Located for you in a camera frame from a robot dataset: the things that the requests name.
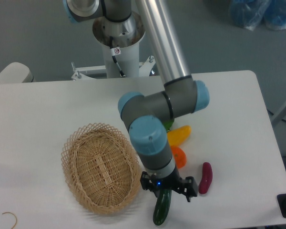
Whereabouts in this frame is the tan rubber band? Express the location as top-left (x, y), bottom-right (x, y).
top-left (2, 212), bottom-right (18, 227)

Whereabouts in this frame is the orange tangerine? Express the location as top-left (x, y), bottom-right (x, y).
top-left (171, 146), bottom-right (187, 169)

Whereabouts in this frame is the white frame at right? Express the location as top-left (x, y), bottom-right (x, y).
top-left (270, 101), bottom-right (286, 127)

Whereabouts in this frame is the green bok choy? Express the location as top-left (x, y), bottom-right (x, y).
top-left (162, 119), bottom-right (174, 132)

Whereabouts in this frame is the blue plastic bag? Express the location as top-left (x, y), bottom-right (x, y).
top-left (228, 0), bottom-right (286, 31)

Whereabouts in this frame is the woven wicker basket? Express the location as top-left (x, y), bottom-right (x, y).
top-left (61, 123), bottom-right (142, 215)

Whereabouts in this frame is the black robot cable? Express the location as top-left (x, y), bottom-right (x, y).
top-left (109, 35), bottom-right (126, 77)

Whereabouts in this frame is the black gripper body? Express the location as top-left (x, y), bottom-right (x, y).
top-left (140, 167), bottom-right (197, 202)

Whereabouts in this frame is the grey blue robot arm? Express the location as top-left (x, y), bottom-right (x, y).
top-left (63, 0), bottom-right (209, 199)

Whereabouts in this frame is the purple sweet potato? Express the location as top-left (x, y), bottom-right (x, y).
top-left (198, 162), bottom-right (213, 195)

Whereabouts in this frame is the dark green cucumber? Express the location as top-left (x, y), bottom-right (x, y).
top-left (153, 189), bottom-right (172, 226)

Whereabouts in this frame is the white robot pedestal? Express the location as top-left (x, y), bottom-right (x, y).
top-left (71, 11), bottom-right (163, 81)

